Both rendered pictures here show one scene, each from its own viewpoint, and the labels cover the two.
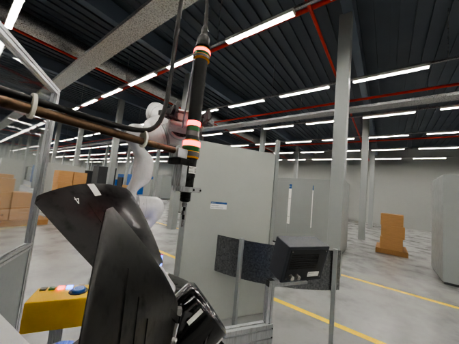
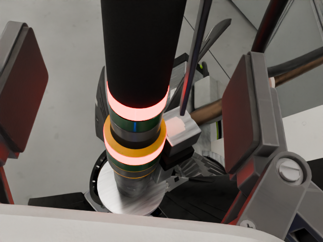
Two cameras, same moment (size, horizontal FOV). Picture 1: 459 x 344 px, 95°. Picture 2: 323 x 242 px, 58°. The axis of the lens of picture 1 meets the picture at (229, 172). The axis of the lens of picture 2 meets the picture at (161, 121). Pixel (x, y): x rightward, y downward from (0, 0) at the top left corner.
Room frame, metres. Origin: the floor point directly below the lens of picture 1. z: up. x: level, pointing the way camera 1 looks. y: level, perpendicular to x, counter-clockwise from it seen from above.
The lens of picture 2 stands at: (0.61, 0.14, 1.75)
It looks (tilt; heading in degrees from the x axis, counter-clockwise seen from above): 59 degrees down; 196
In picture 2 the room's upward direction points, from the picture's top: 12 degrees clockwise
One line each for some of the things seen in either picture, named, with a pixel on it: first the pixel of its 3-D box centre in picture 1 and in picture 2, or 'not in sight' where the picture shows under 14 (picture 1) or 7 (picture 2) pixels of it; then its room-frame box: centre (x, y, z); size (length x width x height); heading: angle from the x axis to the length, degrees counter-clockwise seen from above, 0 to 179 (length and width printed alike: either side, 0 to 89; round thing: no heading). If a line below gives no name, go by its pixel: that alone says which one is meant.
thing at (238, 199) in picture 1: (231, 221); not in sight; (2.55, -0.08, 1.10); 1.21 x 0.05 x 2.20; 113
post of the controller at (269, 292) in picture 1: (268, 300); not in sight; (1.05, -0.25, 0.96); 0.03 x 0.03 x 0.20; 23
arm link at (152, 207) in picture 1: (144, 218); not in sight; (1.13, 0.42, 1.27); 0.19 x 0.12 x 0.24; 126
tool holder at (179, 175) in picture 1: (185, 171); (142, 163); (0.51, 0.11, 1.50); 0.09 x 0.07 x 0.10; 148
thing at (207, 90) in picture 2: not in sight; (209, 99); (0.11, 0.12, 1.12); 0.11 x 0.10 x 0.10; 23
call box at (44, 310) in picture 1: (59, 308); not in sight; (0.74, 0.51, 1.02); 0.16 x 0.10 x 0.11; 113
